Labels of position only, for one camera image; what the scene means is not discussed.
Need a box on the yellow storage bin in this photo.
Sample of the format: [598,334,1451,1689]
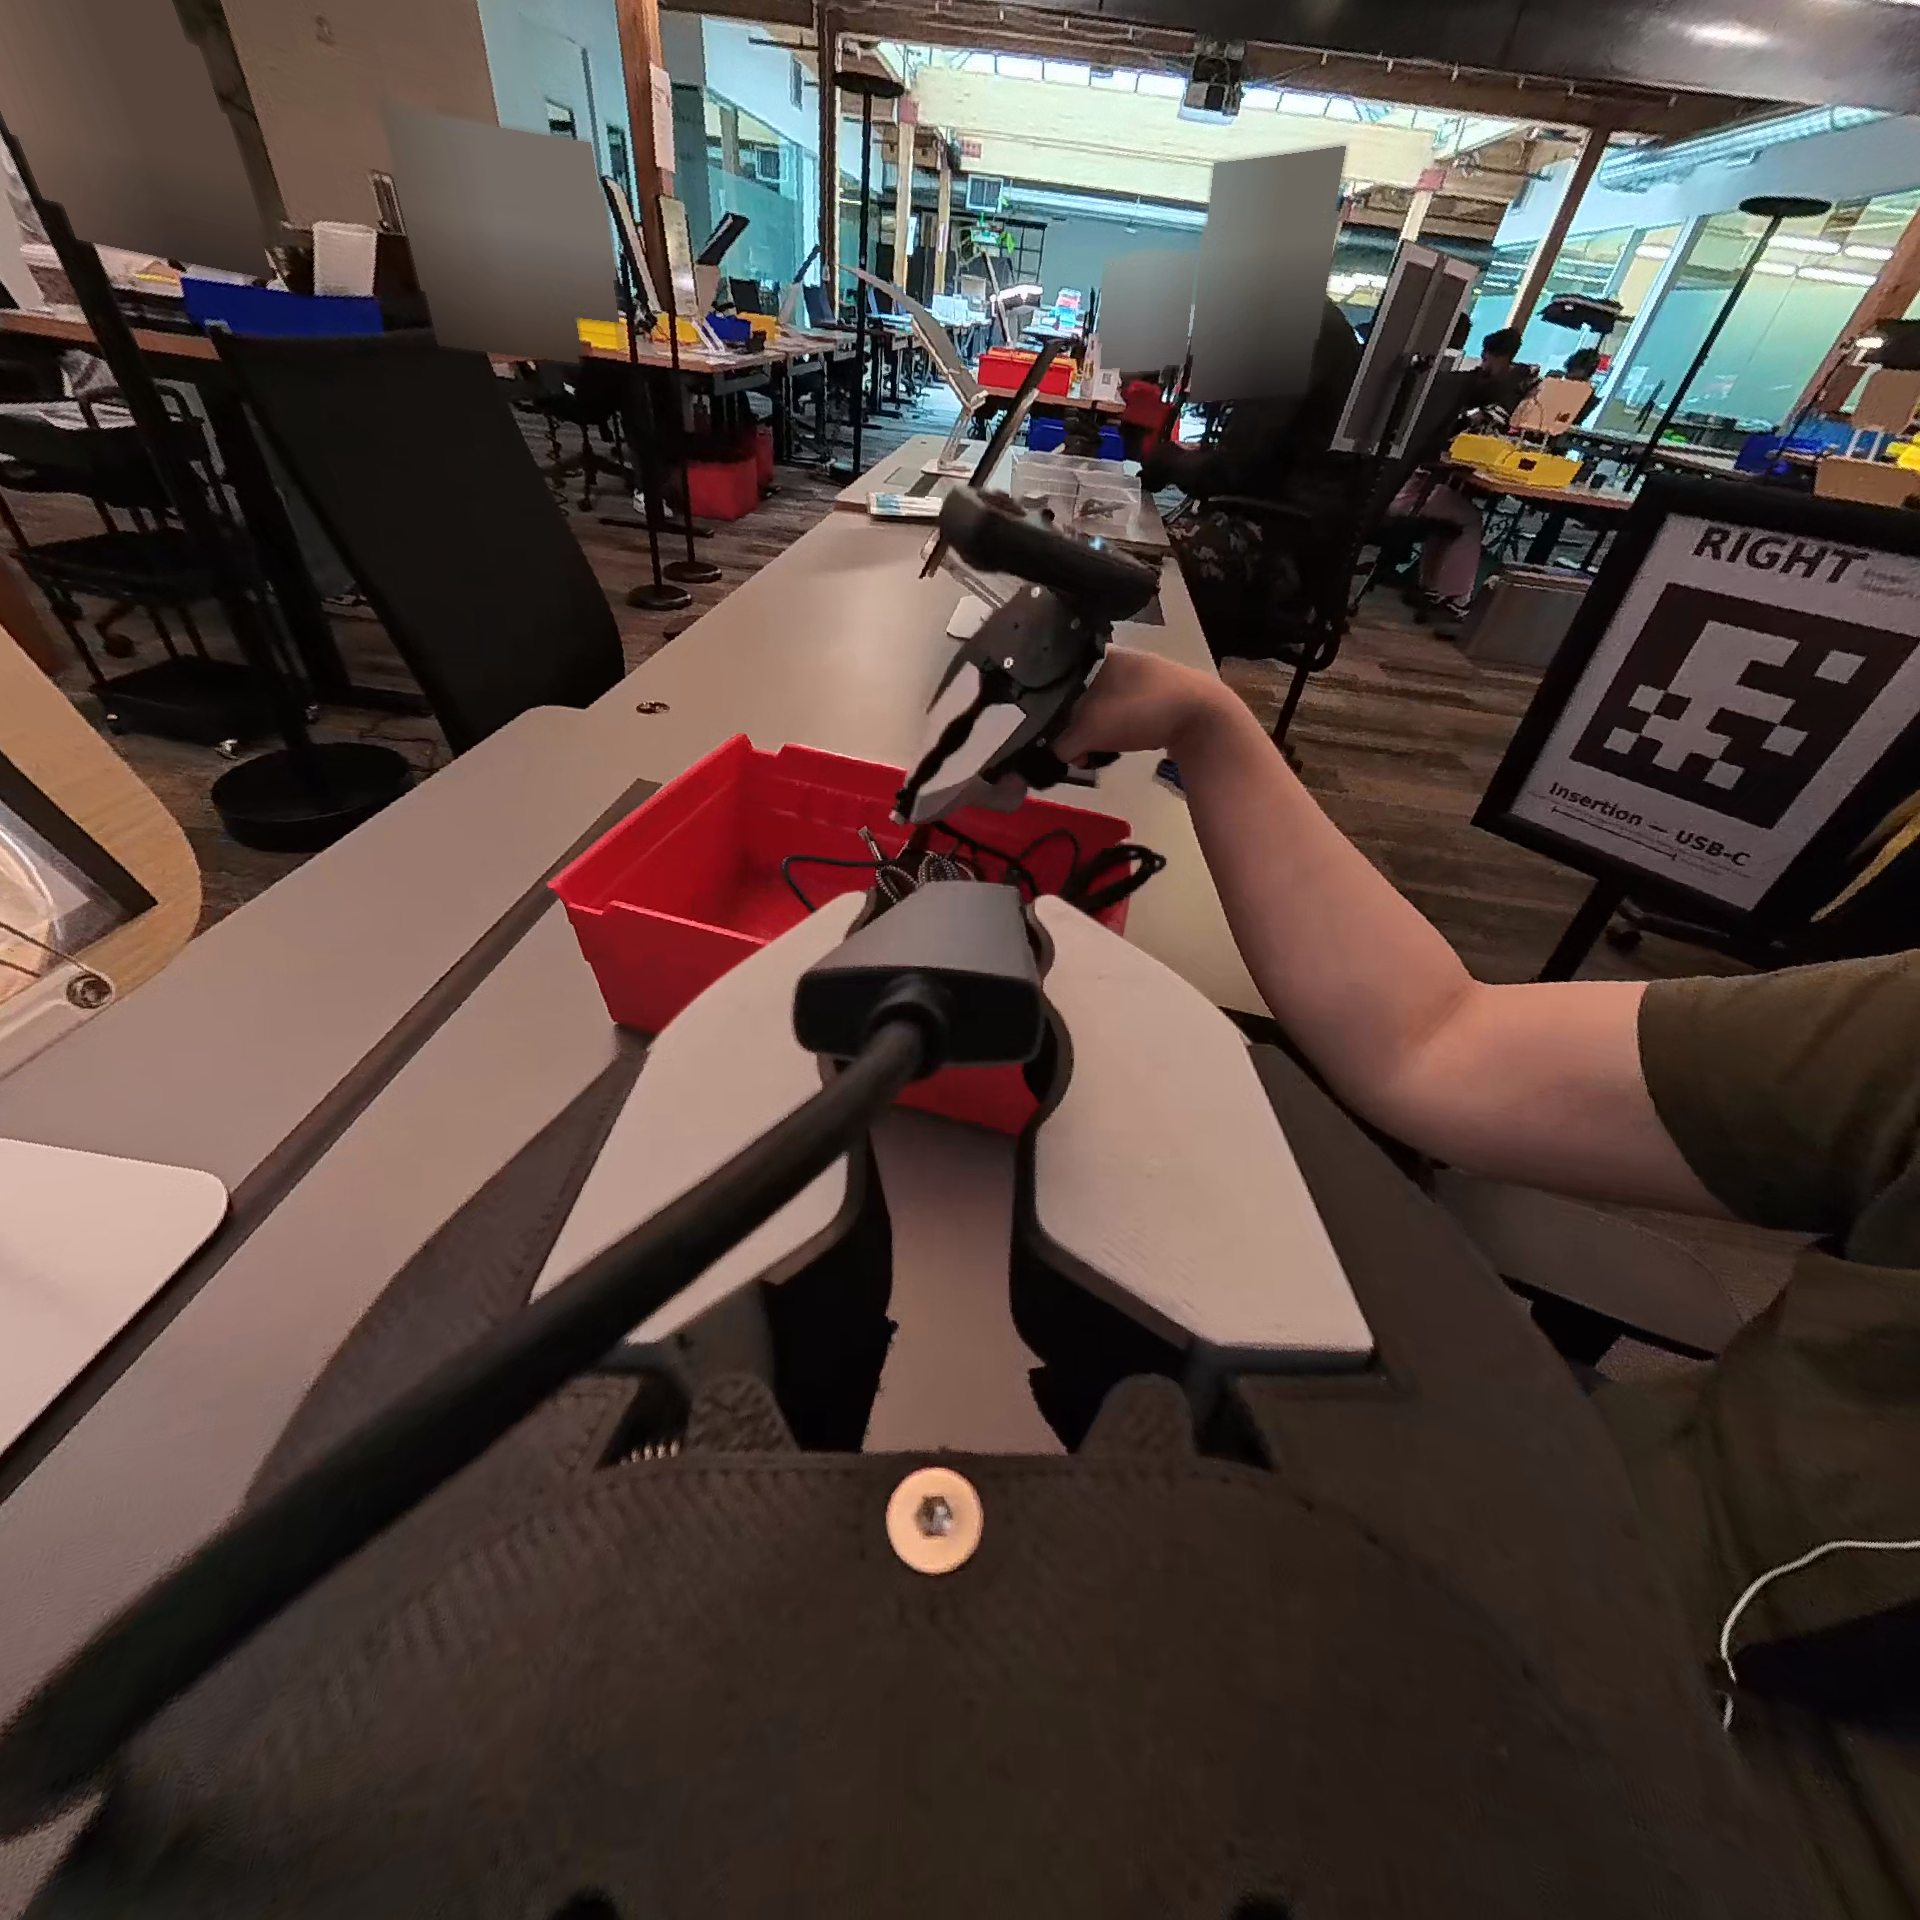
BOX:
[1451,438,1585,493]

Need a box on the black hub cable with plug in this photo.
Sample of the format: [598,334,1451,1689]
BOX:
[0,972,959,1791]

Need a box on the red plastic bin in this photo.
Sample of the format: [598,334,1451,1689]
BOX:
[547,733,1140,1134]

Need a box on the black column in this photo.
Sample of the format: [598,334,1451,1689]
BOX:
[219,326,629,747]

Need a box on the wooden stand board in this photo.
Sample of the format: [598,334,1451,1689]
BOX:
[0,633,205,1081]

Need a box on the person's right hand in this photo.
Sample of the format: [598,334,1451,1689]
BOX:
[1072,649,1223,764]

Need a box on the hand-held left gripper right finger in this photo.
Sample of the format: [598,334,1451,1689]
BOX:
[1011,891,1377,1449]

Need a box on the black round base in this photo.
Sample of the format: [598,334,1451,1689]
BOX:
[213,741,418,849]

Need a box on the blue storage bin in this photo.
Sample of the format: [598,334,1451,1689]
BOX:
[174,270,379,340]

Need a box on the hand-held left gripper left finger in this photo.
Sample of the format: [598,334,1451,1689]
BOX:
[531,891,896,1449]

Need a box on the black office chair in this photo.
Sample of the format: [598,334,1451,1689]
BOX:
[1189,498,1363,768]
[0,397,320,747]

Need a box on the black fiducial tag card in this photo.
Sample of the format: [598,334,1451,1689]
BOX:
[1468,470,1920,970]

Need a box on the white document stand frame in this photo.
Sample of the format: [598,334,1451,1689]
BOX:
[0,957,233,1460]

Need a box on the person's right forearm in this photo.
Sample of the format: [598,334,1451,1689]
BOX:
[1175,676,1743,1222]

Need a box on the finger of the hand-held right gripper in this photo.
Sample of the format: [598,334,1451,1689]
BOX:
[959,717,1040,824]
[895,703,1001,824]

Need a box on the tangle of mixed cables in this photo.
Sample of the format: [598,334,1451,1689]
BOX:
[785,824,1173,916]

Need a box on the grey usb hub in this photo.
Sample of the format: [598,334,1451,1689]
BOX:
[791,888,1055,1070]

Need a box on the grey chair armrest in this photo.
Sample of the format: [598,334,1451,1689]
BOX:
[1427,1172,1750,1365]

